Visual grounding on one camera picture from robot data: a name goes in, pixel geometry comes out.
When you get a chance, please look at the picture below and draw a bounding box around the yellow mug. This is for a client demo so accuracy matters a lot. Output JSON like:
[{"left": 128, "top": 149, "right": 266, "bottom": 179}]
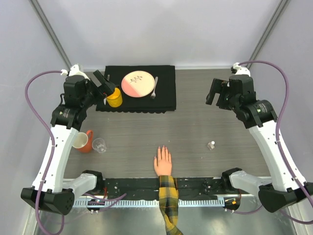
[{"left": 106, "top": 87, "right": 123, "bottom": 108}]

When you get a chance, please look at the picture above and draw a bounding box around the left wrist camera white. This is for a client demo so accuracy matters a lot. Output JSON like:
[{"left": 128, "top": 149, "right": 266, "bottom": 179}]
[{"left": 61, "top": 64, "right": 90, "bottom": 80}]

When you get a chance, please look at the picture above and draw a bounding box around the white cable duct strip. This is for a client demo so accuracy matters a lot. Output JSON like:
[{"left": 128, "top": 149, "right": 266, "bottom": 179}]
[{"left": 73, "top": 197, "right": 224, "bottom": 208}]

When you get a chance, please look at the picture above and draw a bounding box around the mannequin hand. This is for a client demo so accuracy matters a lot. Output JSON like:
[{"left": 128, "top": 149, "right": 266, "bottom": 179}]
[{"left": 154, "top": 146, "right": 172, "bottom": 176}]

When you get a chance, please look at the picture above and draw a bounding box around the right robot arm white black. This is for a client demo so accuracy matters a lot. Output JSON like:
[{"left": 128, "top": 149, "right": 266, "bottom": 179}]
[{"left": 206, "top": 74, "right": 313, "bottom": 212}]

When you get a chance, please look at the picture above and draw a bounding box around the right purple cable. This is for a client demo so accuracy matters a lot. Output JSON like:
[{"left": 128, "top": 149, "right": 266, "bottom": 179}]
[{"left": 238, "top": 60, "right": 313, "bottom": 225}]

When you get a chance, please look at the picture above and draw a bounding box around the pink cream plate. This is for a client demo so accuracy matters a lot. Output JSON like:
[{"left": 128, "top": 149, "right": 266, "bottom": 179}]
[{"left": 121, "top": 70, "right": 156, "bottom": 98}]

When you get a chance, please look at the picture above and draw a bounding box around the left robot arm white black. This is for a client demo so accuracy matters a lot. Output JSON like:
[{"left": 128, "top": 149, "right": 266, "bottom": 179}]
[{"left": 21, "top": 65, "right": 112, "bottom": 215}]

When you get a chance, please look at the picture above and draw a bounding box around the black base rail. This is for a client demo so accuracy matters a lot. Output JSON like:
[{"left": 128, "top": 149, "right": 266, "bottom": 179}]
[{"left": 102, "top": 177, "right": 242, "bottom": 200}]

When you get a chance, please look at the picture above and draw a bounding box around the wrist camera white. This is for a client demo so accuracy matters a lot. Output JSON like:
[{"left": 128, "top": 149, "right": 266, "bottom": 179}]
[
  {"left": 61, "top": 64, "right": 90, "bottom": 80},
  {"left": 231, "top": 63, "right": 251, "bottom": 76}
]

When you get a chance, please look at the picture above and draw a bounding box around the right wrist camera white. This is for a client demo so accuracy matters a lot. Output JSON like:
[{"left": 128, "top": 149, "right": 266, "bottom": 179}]
[{"left": 231, "top": 63, "right": 251, "bottom": 76}]

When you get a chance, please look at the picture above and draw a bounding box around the glitter nail polish bottle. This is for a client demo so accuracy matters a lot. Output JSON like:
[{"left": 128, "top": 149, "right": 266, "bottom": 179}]
[{"left": 207, "top": 141, "right": 215, "bottom": 150}]

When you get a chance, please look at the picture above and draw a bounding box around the orange mug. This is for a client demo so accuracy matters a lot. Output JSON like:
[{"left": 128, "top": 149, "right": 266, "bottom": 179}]
[{"left": 72, "top": 130, "right": 93, "bottom": 153}]

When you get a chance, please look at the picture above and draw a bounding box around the yellow plaid sleeve forearm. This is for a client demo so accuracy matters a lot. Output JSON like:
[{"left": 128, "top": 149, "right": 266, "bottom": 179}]
[{"left": 158, "top": 176, "right": 183, "bottom": 235}]

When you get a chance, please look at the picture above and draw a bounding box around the black cloth placemat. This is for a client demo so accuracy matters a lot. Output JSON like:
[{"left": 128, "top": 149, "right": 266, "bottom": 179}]
[{"left": 96, "top": 65, "right": 177, "bottom": 114}]

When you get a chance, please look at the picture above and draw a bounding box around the purple cable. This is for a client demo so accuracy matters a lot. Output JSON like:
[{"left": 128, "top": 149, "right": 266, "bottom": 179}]
[
  {"left": 25, "top": 70, "right": 67, "bottom": 235},
  {"left": 238, "top": 60, "right": 313, "bottom": 225}
]

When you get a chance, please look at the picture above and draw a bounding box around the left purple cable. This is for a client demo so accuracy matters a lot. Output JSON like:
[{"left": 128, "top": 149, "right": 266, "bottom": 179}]
[{"left": 25, "top": 70, "right": 67, "bottom": 235}]

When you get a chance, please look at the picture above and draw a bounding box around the clear plastic cup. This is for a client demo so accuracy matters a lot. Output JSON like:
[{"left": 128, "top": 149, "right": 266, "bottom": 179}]
[{"left": 92, "top": 138, "right": 107, "bottom": 153}]

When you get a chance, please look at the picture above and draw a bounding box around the silver fork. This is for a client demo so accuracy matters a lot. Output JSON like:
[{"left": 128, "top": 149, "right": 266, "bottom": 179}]
[{"left": 151, "top": 76, "right": 158, "bottom": 99}]

